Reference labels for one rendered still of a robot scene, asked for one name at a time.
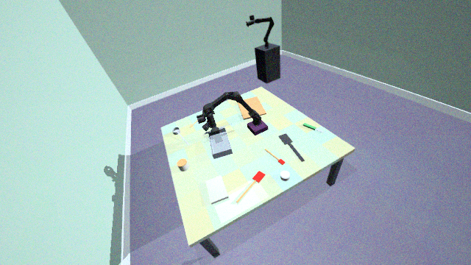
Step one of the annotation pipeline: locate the light wooden board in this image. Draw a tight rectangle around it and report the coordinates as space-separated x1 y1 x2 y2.
237 96 266 120

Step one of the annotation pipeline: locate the red spatula with wooden handle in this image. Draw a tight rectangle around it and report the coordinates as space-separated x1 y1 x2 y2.
236 171 265 203

